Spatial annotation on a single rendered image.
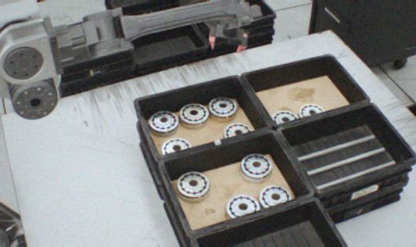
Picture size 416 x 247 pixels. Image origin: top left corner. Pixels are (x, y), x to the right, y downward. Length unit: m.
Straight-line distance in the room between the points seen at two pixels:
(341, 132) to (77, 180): 0.97
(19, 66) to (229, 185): 0.81
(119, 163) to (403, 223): 1.04
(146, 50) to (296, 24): 1.35
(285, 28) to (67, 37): 2.81
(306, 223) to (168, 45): 1.66
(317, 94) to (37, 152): 1.10
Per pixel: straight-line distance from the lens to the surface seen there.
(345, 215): 1.83
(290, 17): 4.04
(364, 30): 3.22
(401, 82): 3.64
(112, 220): 1.83
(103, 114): 2.19
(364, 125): 2.01
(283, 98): 2.05
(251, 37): 2.95
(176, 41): 3.09
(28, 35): 1.25
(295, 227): 1.66
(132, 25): 1.31
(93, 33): 1.27
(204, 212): 1.67
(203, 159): 1.73
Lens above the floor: 2.18
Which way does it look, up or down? 45 degrees down
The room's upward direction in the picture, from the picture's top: straight up
